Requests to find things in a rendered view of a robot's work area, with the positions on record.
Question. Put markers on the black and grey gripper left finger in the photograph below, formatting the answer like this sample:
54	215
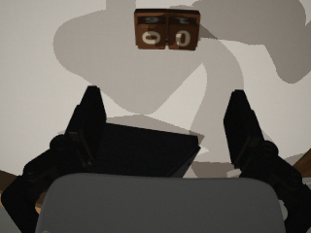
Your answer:
79	142

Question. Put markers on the brown digit cube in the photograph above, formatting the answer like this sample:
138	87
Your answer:
182	33
151	33

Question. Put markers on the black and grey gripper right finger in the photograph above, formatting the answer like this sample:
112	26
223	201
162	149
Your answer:
258	159

